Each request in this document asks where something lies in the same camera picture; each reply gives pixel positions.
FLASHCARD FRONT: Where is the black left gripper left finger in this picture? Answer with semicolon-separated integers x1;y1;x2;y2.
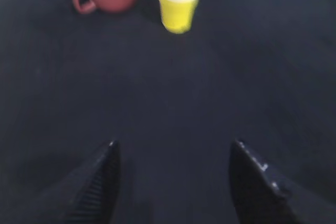
63;141;120;223

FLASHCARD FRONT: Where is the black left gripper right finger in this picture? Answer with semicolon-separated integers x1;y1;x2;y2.
228;140;300;223

